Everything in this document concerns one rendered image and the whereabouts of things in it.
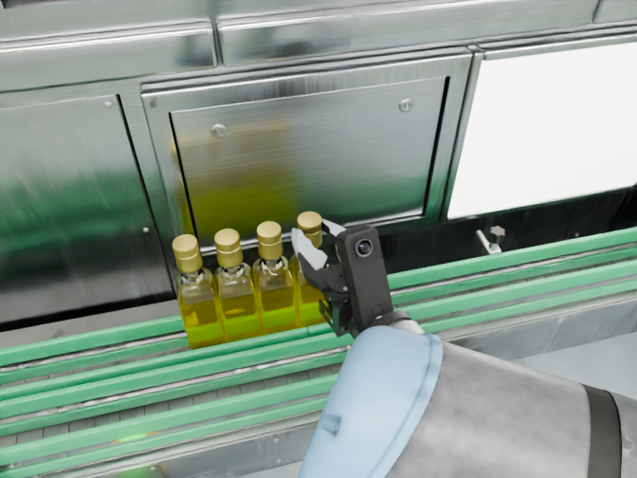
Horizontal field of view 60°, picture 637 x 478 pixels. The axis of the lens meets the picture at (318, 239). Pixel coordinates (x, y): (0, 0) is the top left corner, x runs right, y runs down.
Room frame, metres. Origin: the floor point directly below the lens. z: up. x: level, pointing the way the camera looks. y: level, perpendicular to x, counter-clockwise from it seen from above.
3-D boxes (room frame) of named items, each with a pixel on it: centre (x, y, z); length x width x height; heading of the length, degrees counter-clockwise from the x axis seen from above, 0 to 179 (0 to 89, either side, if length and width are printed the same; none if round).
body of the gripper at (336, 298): (0.44, -0.06, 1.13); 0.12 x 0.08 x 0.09; 29
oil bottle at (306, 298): (0.57, 0.01, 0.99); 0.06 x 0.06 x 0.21; 15
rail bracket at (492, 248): (0.73, -0.31, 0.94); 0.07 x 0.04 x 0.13; 14
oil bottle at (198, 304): (0.53, 0.18, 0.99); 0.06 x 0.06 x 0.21; 15
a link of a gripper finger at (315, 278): (0.48, -0.01, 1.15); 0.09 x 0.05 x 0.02; 38
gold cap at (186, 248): (0.53, 0.18, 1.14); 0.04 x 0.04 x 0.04
